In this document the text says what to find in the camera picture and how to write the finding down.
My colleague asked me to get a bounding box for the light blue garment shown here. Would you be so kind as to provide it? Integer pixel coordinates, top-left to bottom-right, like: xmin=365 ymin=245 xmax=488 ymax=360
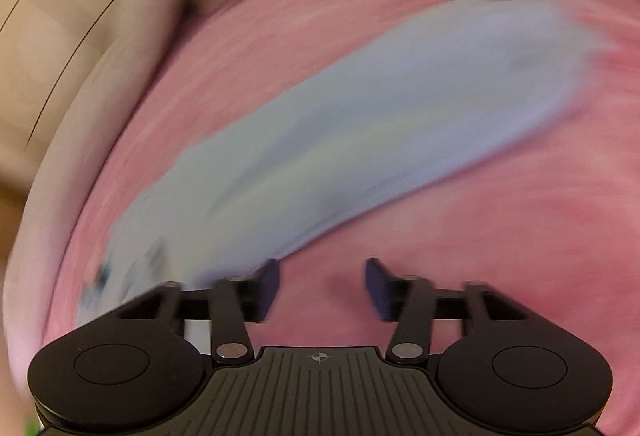
xmin=75 ymin=0 xmax=602 ymax=325

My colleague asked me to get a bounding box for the pink rose blanket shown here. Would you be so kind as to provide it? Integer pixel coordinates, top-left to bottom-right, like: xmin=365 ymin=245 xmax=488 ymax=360
xmin=44 ymin=0 xmax=639 ymax=435

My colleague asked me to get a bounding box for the grey striped duvet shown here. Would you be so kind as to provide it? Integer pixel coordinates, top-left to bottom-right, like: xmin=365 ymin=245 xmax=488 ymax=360
xmin=0 ymin=0 xmax=212 ymax=417

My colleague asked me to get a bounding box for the cream wardrobe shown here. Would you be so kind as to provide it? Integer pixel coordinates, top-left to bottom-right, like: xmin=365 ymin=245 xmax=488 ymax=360
xmin=1 ymin=0 xmax=119 ymax=193

